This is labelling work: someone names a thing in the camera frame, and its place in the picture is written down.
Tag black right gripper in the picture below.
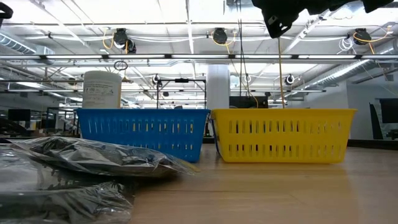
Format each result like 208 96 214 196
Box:
251 0 394 39

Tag bagged black item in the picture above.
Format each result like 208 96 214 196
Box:
0 144 136 224
7 136 201 179

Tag yellow slotted plastic basket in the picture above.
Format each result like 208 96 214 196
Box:
210 108 358 164

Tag black monitor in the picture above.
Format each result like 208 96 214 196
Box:
229 95 269 110
378 98 398 124

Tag white building column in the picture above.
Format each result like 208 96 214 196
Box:
206 64 231 110

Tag long ceiling light bar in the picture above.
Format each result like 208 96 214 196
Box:
0 54 398 60

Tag blue slotted plastic basket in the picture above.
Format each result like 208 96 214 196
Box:
75 108 211 164

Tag white wipes canister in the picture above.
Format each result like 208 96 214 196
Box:
81 70 123 110

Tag black ceiling cable reel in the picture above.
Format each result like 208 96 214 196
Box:
353 27 373 46
113 27 137 54
212 27 228 45

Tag silver ventilation duct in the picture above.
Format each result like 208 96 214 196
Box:
306 46 398 91

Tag black hanging cable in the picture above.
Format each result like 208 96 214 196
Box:
236 0 251 98

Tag black aluminium table frame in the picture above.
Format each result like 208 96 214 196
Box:
347 139 398 151

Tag black metal rig frame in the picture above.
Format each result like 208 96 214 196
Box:
155 78 208 110

